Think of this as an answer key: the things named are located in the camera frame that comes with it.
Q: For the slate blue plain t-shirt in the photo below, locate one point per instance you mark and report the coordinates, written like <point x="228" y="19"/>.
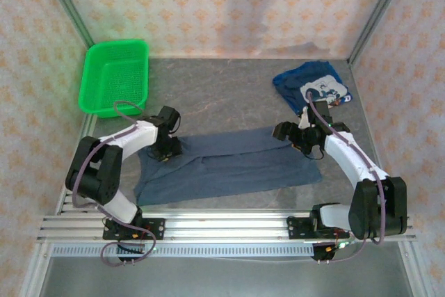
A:
<point x="226" y="172"/>

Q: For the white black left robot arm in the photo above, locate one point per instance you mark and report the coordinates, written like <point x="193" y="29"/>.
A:
<point x="135" y="137"/>

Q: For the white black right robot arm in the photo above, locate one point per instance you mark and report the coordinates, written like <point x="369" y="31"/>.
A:
<point x="347" y="158"/>

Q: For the royal blue printed t-shirt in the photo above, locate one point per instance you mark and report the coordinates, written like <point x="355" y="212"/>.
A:
<point x="337" y="75"/>

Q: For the green plastic mesh basket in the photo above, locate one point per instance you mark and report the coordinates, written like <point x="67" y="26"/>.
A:
<point x="114" y="78"/>

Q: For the small green-lit circuit board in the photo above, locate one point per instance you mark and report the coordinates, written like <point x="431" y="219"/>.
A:
<point x="344" y="245"/>

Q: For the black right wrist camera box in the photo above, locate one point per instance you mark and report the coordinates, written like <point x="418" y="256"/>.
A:
<point x="318" y="111"/>

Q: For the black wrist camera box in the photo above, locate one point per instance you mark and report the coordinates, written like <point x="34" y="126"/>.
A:
<point x="318" y="111"/>
<point x="169" y="116"/>

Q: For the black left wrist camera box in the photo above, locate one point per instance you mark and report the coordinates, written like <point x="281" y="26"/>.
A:
<point x="169" y="116"/>

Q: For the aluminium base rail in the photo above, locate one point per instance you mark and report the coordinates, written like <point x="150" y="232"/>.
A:
<point x="226" y="224"/>

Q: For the aluminium frame post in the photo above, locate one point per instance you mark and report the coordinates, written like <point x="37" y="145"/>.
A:
<point x="377" y="12"/>
<point x="66" y="3"/>

